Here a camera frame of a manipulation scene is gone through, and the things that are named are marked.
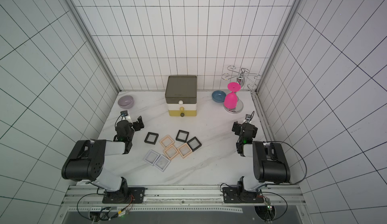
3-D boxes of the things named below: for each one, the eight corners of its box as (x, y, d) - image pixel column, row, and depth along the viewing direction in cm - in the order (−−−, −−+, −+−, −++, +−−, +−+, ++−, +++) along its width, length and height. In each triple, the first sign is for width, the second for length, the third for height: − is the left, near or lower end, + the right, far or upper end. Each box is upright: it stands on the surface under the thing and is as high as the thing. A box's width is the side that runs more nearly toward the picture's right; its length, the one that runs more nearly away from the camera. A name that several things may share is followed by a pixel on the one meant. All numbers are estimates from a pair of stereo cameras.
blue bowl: (212, 102, 113) (212, 99, 111) (211, 93, 120) (211, 90, 117) (226, 102, 113) (227, 99, 111) (224, 93, 120) (225, 90, 117)
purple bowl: (119, 110, 110) (115, 105, 105) (123, 100, 116) (120, 95, 112) (133, 110, 110) (130, 105, 105) (137, 100, 116) (134, 95, 112)
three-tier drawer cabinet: (168, 118, 104) (163, 98, 88) (171, 96, 118) (168, 75, 102) (196, 118, 104) (196, 98, 88) (196, 96, 118) (196, 75, 102)
